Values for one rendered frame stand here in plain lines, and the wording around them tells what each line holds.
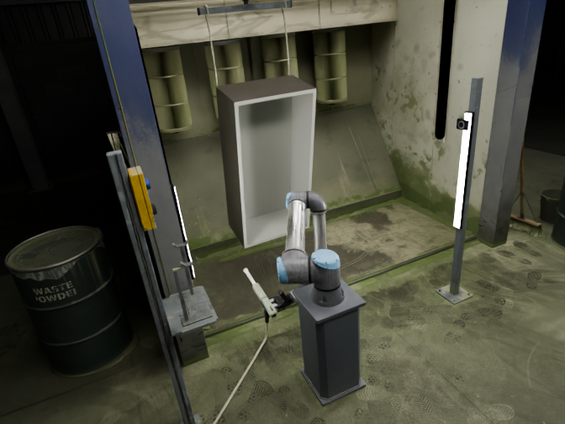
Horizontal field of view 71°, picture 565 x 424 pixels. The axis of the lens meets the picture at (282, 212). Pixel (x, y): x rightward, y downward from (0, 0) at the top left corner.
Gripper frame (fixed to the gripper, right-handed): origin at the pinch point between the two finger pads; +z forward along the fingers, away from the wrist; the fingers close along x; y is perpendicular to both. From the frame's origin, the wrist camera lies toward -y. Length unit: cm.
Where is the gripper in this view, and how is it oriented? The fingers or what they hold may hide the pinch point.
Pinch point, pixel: (265, 306)
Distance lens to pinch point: 280.0
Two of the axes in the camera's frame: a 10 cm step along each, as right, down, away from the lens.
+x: -4.8, -5.2, 7.1
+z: -8.8, 2.7, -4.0
